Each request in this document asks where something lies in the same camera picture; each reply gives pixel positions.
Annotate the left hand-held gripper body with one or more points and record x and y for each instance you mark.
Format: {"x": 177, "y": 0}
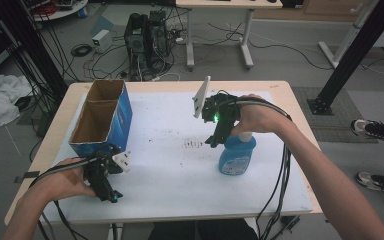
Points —
{"x": 101, "y": 170}

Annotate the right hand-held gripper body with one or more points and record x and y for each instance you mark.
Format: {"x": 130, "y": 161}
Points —
{"x": 223, "y": 110}

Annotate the blue spray bottle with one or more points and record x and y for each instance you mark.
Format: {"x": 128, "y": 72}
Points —
{"x": 236, "y": 156}

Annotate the blue cardboard box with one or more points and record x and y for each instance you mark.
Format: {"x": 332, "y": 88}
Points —
{"x": 120, "y": 116}

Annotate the person's left hand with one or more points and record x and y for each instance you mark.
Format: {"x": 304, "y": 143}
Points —
{"x": 66, "y": 181}

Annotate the person's right hand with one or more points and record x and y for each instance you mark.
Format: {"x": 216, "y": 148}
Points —
{"x": 260, "y": 116}

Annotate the white table leg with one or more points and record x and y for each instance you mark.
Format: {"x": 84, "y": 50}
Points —
{"x": 116, "y": 231}

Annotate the white table mat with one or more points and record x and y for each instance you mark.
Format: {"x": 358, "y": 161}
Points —
{"x": 173, "y": 180}

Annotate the black tape strip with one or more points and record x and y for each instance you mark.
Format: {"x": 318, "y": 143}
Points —
{"x": 26, "y": 176}

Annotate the black computer tower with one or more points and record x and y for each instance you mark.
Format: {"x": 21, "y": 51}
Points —
{"x": 158, "y": 36}
{"x": 136, "y": 43}

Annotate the white desk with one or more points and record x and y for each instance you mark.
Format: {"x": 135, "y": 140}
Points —
{"x": 220, "y": 4}

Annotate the grey floor mat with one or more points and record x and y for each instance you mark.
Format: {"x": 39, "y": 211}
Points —
{"x": 340, "y": 113}

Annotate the small white box device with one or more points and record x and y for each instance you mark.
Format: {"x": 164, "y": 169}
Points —
{"x": 101, "y": 40}

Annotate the black metal stand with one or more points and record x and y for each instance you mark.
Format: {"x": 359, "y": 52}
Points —
{"x": 36, "y": 46}

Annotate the white stand legs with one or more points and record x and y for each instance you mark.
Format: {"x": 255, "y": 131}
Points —
{"x": 345, "y": 40}

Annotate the black metal column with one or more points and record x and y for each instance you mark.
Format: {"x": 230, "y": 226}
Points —
{"x": 356, "y": 53}

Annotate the round white table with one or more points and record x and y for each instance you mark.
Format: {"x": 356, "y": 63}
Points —
{"x": 63, "y": 11}

